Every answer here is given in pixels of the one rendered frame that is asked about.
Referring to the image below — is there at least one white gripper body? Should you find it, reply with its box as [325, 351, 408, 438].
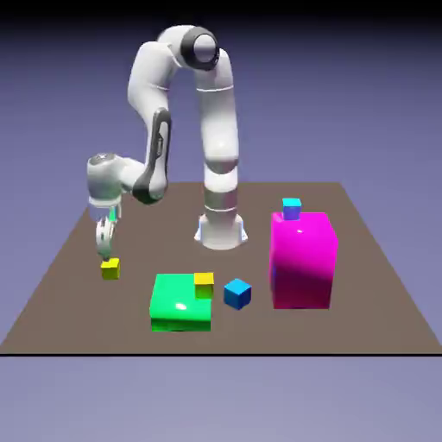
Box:
[95, 218, 116, 262]

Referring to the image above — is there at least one small yellow cube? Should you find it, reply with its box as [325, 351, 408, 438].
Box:
[193, 271, 215, 300]
[100, 257, 121, 281]

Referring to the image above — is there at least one small blue cube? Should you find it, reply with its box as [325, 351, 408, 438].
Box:
[223, 278, 253, 311]

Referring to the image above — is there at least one small cyan cube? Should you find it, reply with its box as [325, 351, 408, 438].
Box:
[281, 197, 302, 222]

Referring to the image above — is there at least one large green box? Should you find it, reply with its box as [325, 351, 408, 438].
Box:
[148, 273, 212, 333]

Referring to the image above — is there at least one large magenta box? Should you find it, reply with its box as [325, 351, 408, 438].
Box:
[268, 211, 339, 311]

